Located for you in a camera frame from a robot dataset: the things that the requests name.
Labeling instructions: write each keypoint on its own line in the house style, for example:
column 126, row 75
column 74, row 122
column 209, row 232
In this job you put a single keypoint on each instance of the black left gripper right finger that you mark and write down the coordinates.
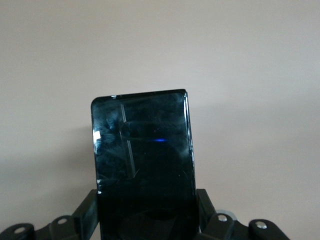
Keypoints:
column 225, row 227

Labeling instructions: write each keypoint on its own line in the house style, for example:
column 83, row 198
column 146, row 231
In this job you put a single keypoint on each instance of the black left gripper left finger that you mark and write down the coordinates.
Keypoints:
column 62, row 228

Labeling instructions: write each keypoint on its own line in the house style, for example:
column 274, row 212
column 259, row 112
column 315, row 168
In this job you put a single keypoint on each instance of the black bar smartphone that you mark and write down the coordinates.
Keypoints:
column 145, row 162

